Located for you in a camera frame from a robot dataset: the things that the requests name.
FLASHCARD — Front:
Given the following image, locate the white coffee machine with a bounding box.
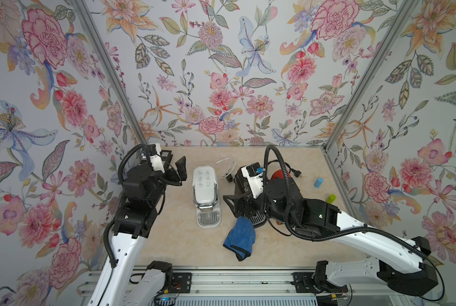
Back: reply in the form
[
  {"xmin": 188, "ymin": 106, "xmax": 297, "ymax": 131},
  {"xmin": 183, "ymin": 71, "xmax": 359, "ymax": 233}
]
[{"xmin": 192, "ymin": 166, "xmax": 222, "ymax": 230}]

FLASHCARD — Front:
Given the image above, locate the blue microfiber cloth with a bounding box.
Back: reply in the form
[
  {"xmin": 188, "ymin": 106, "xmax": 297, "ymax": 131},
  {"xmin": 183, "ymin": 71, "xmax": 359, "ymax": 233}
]
[{"xmin": 223, "ymin": 217, "xmax": 256, "ymax": 261}]

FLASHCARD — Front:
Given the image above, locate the red coffee machine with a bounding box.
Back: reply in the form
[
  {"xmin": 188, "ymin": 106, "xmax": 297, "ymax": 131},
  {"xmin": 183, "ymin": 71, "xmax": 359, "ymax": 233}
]
[{"xmin": 271, "ymin": 170, "xmax": 285, "ymax": 180}]

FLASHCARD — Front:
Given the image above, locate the black coffee machine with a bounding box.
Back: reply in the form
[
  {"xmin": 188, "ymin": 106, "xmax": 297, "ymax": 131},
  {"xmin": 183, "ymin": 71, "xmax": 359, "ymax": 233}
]
[{"xmin": 234, "ymin": 167, "xmax": 266, "ymax": 228}]

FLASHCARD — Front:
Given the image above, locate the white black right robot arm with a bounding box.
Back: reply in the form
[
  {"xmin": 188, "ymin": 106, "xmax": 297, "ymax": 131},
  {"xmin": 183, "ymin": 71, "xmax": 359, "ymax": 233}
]
[{"xmin": 223, "ymin": 177, "xmax": 443, "ymax": 297}]

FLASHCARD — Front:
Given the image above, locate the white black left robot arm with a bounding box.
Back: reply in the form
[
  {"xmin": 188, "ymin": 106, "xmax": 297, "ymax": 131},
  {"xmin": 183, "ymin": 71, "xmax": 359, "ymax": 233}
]
[{"xmin": 89, "ymin": 144, "xmax": 187, "ymax": 305}]

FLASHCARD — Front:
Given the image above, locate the blue cylinder block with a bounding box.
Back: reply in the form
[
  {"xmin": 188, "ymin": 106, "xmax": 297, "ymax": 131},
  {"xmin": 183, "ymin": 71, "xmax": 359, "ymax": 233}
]
[{"xmin": 314, "ymin": 177, "xmax": 324, "ymax": 188}]

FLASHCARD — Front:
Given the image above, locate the green cylinder block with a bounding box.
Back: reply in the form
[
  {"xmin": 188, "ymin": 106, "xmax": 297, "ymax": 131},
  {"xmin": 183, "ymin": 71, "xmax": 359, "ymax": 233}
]
[{"xmin": 326, "ymin": 195, "xmax": 336, "ymax": 204}]

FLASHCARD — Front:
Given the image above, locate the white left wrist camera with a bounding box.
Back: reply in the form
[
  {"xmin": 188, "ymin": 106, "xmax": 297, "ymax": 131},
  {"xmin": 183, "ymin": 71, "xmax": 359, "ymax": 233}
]
[{"xmin": 141, "ymin": 144, "xmax": 165, "ymax": 173}]

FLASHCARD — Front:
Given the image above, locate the white power cable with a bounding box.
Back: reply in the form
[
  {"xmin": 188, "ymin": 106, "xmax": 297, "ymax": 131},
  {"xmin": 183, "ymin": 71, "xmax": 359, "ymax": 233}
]
[{"xmin": 214, "ymin": 157, "xmax": 236, "ymax": 181}]

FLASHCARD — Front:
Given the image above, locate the black power cable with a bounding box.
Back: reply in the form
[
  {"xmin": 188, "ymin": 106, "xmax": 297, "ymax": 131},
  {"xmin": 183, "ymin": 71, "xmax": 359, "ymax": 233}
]
[{"xmin": 277, "ymin": 159, "xmax": 302, "ymax": 181}]

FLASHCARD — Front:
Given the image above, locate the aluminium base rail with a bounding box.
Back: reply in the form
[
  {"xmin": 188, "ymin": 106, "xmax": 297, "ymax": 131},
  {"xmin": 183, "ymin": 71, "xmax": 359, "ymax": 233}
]
[{"xmin": 76, "ymin": 267, "xmax": 405, "ymax": 306}]

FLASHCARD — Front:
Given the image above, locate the aluminium frame post left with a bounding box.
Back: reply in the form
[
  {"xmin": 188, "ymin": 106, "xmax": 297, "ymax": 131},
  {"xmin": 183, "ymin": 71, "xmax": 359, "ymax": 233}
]
[{"xmin": 71, "ymin": 0, "xmax": 148, "ymax": 144}]

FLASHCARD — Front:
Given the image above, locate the aluminium frame post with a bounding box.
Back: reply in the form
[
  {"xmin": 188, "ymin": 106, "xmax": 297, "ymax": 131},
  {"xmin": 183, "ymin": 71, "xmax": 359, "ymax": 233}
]
[
  {"xmin": 323, "ymin": 0, "xmax": 420, "ymax": 152},
  {"xmin": 71, "ymin": 0, "xmax": 148, "ymax": 144}
]

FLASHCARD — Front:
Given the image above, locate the aluminium frame post right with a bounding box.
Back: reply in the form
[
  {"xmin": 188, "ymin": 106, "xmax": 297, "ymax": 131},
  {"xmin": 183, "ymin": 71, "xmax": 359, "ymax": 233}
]
[{"xmin": 323, "ymin": 0, "xmax": 420, "ymax": 152}]

